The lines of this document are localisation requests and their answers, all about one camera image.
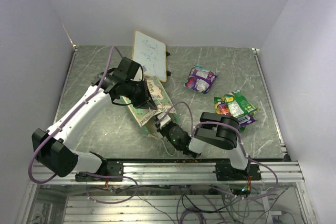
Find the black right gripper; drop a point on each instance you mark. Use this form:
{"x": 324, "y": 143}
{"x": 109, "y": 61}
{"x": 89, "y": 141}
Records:
{"x": 161, "y": 130}

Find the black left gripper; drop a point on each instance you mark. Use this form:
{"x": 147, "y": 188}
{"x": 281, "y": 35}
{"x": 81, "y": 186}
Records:
{"x": 145, "y": 97}

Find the green paper gift bag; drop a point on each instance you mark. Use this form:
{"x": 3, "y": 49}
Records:
{"x": 146, "y": 118}

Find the purple white snack packet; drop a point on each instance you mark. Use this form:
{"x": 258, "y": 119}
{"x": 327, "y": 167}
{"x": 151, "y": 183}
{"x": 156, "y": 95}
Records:
{"x": 200, "y": 79}

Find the green snack pouch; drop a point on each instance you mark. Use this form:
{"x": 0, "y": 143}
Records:
{"x": 237, "y": 96}

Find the purple Fox's candy bag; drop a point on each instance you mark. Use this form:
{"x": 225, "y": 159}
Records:
{"x": 243, "y": 118}

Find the yellow green Fox's candy bag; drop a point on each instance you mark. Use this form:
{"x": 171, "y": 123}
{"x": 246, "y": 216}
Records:
{"x": 220, "y": 106}

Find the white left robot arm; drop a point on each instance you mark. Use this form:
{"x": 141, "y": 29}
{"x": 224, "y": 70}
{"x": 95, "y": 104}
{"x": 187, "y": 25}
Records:
{"x": 52, "y": 146}

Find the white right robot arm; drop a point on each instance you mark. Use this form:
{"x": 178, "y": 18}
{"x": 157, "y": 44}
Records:
{"x": 220, "y": 131}

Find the small yellow-framed whiteboard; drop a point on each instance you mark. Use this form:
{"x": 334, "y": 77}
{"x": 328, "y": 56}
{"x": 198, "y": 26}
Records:
{"x": 150, "y": 53}

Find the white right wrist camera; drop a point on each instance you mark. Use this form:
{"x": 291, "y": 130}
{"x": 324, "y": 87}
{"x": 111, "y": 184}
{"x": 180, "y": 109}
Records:
{"x": 162, "y": 120}

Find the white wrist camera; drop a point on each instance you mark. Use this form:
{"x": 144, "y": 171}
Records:
{"x": 162, "y": 120}
{"x": 139, "y": 74}

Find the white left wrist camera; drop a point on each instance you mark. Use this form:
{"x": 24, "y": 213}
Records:
{"x": 139, "y": 74}

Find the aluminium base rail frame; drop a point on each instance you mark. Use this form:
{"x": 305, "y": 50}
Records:
{"x": 209, "y": 173}

